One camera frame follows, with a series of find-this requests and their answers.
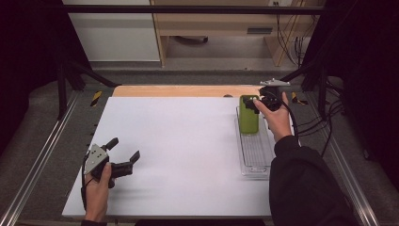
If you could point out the wooden desk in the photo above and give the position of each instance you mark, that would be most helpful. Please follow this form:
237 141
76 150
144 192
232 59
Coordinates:
213 23

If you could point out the person's right hand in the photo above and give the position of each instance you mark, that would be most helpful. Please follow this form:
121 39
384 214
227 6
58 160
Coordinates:
277 122

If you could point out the grey desk label plate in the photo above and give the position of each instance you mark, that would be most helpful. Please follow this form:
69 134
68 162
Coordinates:
259 30

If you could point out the black curtain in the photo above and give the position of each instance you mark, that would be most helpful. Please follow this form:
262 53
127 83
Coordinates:
360 62
28 62

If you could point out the person's left hand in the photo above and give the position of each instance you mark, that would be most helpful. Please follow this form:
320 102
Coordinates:
97 197

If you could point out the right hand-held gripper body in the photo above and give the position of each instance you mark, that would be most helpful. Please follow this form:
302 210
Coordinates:
271 95

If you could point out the aluminium rail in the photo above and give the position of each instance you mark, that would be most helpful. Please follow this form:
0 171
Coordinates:
351 182
37 169

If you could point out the yellow clamp left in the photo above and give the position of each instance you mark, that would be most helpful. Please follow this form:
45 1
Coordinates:
96 98

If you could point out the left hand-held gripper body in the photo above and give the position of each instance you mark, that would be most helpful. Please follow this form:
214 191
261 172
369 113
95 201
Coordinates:
95 158

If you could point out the yellow clamp right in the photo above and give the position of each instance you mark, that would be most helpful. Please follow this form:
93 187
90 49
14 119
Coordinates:
296 99

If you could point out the black frame bar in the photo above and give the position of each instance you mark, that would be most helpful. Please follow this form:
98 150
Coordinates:
188 9

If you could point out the white table mat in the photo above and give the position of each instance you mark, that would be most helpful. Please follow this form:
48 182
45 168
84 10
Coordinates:
175 150

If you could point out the clear plastic tray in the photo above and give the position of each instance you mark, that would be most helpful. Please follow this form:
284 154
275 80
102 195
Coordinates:
255 153

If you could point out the white cabinet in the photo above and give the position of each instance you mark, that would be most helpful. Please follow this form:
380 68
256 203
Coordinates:
116 37

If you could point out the black metal stand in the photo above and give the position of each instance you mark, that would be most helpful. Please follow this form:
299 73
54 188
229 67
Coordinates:
67 81
316 78

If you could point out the yellow clamp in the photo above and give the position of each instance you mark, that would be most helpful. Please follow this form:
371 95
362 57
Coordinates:
96 98
296 99

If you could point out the green phone case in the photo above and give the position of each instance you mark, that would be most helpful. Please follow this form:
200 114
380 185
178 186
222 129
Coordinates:
248 122

